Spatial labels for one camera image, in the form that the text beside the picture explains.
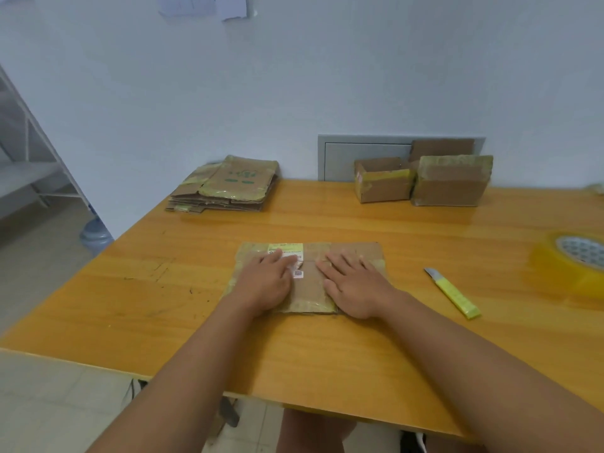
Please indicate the person's right hand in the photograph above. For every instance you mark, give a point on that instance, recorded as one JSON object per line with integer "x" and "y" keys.
{"x": 361, "y": 292}

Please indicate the person's left hand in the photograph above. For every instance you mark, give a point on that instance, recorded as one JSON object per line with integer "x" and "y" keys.
{"x": 262, "y": 286}

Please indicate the person's right little finger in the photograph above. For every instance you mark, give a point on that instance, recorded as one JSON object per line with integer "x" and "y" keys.
{"x": 369, "y": 271}

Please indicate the person's left thumb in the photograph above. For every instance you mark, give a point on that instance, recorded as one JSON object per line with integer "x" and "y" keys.
{"x": 292, "y": 271}

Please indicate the person's right middle finger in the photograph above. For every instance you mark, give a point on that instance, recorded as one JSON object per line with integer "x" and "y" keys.
{"x": 340, "y": 265}

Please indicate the person's right thumb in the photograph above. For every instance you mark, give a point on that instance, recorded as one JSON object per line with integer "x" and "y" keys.
{"x": 331, "y": 293}

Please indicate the taped cardboard box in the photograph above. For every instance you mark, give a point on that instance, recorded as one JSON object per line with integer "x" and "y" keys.
{"x": 311, "y": 287}
{"x": 450, "y": 183}

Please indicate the person's left forearm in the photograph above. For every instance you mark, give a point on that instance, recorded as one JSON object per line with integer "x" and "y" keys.
{"x": 179, "y": 386}

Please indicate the person's right forearm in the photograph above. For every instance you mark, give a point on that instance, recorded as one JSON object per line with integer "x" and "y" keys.
{"x": 481, "y": 377}

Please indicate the small open cardboard box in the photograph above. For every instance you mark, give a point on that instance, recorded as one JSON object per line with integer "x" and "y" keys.
{"x": 384, "y": 183}

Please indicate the yellow utility knife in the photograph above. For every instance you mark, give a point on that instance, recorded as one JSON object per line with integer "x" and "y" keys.
{"x": 455, "y": 294}

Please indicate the stack of flattened cardboard boxes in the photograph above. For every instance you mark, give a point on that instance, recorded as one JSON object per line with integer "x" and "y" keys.
{"x": 229, "y": 186}

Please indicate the closed taped cardboard box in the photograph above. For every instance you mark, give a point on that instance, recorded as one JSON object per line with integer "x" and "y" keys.
{"x": 450, "y": 183}

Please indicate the person's bare leg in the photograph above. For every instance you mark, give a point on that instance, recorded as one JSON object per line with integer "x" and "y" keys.
{"x": 314, "y": 434}

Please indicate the brown cardboard sheet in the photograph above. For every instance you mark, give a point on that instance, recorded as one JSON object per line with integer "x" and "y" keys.
{"x": 441, "y": 148}

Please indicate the person's black shoe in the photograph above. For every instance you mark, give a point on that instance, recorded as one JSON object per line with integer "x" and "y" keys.
{"x": 413, "y": 443}

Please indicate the yellow packing tape roll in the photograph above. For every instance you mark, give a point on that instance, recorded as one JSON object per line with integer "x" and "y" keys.
{"x": 566, "y": 266}

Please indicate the blue water bottle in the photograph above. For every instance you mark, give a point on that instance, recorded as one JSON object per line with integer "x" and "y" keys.
{"x": 96, "y": 235}

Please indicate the white metal shelf frame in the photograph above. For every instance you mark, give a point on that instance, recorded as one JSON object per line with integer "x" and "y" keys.
{"x": 28, "y": 155}

